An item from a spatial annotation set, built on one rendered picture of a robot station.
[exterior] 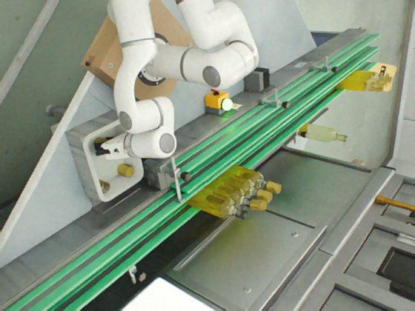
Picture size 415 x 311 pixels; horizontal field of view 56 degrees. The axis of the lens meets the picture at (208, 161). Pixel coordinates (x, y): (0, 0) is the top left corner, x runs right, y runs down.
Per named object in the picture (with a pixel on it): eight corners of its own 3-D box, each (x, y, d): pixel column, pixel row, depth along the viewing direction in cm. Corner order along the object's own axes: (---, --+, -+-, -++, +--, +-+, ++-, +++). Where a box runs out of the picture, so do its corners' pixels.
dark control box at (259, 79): (244, 89, 176) (260, 92, 171) (242, 72, 172) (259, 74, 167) (254, 83, 181) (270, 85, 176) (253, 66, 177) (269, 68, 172)
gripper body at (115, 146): (128, 164, 103) (105, 164, 111) (156, 149, 110) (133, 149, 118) (118, 138, 101) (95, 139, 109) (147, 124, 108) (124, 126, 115)
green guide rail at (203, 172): (170, 187, 132) (187, 194, 127) (170, 184, 132) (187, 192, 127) (366, 47, 243) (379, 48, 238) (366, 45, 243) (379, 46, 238)
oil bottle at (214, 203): (180, 201, 139) (228, 222, 126) (177, 189, 136) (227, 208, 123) (190, 193, 142) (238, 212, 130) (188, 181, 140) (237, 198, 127)
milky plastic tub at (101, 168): (85, 197, 122) (103, 205, 117) (64, 132, 111) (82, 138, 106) (128, 170, 133) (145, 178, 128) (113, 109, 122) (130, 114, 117)
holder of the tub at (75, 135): (90, 209, 125) (105, 217, 121) (64, 132, 111) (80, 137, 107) (130, 183, 136) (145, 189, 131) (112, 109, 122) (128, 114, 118)
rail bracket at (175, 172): (161, 196, 130) (190, 208, 123) (152, 152, 121) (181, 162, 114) (167, 192, 132) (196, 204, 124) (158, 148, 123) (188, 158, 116)
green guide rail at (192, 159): (167, 168, 128) (184, 175, 124) (166, 166, 128) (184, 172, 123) (367, 35, 239) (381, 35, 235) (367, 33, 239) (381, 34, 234)
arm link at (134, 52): (141, 44, 100) (157, 125, 105) (97, 47, 91) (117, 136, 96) (162, 38, 94) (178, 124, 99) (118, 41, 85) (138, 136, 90)
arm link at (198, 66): (174, 55, 104) (222, 61, 94) (205, 38, 112) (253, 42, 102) (181, 89, 109) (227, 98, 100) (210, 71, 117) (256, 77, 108)
